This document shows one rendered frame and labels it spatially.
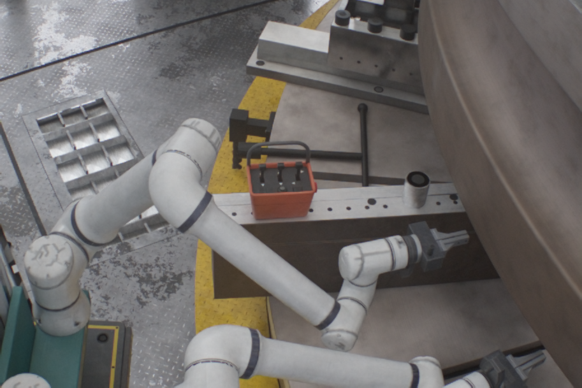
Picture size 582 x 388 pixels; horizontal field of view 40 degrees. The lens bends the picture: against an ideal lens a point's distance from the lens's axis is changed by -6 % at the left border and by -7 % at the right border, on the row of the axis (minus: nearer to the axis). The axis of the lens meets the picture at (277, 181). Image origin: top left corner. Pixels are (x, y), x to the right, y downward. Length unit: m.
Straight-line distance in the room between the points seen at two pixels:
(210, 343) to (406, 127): 1.99
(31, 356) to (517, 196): 1.49
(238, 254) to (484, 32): 1.09
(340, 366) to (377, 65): 1.85
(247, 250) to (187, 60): 2.45
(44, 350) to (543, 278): 1.47
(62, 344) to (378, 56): 1.78
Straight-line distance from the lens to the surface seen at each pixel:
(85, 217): 2.46
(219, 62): 4.37
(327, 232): 2.70
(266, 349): 1.87
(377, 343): 2.84
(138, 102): 4.14
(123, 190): 2.28
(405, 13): 3.52
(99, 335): 2.84
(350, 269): 2.12
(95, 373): 2.75
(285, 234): 2.68
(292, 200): 2.58
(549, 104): 2.26
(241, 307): 3.28
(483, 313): 3.00
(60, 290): 2.46
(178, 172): 2.00
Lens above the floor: 2.64
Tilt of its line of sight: 45 degrees down
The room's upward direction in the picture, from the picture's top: 4 degrees clockwise
